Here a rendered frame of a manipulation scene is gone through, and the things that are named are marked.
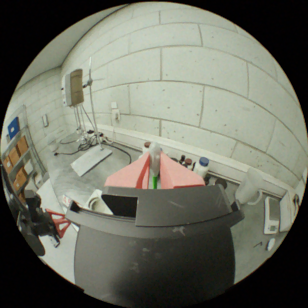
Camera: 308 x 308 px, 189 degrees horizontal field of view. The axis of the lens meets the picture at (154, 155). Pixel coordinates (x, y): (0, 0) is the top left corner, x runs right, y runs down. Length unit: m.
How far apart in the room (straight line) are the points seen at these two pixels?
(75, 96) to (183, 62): 0.57
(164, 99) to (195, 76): 0.21
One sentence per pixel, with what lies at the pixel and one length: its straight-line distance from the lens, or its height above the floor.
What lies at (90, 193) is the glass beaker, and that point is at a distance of 0.37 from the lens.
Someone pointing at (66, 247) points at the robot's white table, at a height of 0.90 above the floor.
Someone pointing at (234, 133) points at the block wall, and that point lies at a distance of 0.57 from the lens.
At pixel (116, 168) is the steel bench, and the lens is 0.62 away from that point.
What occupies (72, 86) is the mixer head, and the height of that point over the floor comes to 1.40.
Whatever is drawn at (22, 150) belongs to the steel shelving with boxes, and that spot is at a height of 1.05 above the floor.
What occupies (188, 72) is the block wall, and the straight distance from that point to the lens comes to 0.55.
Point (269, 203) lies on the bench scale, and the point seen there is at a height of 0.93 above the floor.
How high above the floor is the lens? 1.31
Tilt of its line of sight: 37 degrees down
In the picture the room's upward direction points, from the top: straight up
